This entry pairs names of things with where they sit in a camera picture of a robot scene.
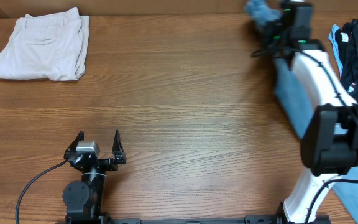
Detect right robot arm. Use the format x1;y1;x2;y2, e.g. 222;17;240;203
280;1;358;223

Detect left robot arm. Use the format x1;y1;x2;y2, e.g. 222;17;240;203
62;131;127;224

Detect black left camera cable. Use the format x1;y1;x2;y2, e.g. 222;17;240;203
15;158;71;224

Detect folded beige trousers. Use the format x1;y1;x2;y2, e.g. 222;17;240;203
0;7;90;81

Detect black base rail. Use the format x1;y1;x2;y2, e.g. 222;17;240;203
54;214;332;224

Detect blue denim jeans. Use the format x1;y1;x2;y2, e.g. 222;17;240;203
245;1;358;217

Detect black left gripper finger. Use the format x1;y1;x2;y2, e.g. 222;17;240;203
63;131;84;159
112;129;126;164

